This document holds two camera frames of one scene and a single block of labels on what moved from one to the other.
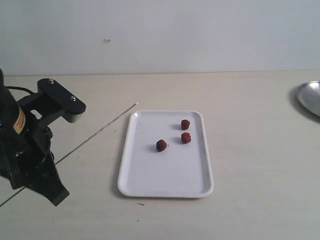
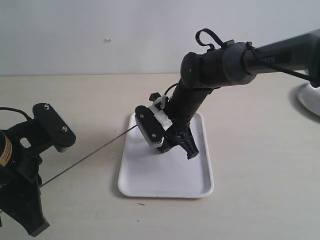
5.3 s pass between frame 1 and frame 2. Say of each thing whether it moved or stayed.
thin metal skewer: moved
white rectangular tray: stayed
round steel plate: stayed
